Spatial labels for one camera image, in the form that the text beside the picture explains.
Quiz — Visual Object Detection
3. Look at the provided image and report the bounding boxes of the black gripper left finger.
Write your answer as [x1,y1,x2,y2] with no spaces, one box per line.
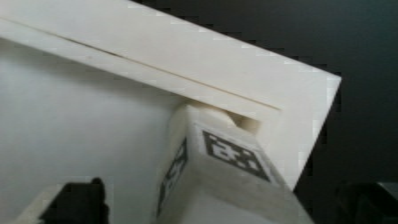
[39,178,110,224]

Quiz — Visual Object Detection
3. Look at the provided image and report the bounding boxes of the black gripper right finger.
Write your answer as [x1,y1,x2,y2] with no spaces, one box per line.
[336,182,398,224]

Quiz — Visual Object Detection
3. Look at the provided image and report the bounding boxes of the white table leg with tag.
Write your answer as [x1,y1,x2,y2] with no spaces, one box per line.
[153,104,314,224]

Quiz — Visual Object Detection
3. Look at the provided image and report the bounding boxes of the white square tabletop part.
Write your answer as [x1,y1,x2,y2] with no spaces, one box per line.
[0,38,266,224]

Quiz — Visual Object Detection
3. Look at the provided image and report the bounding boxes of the white U-shaped obstacle fence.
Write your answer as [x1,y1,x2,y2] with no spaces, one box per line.
[0,0,341,186]

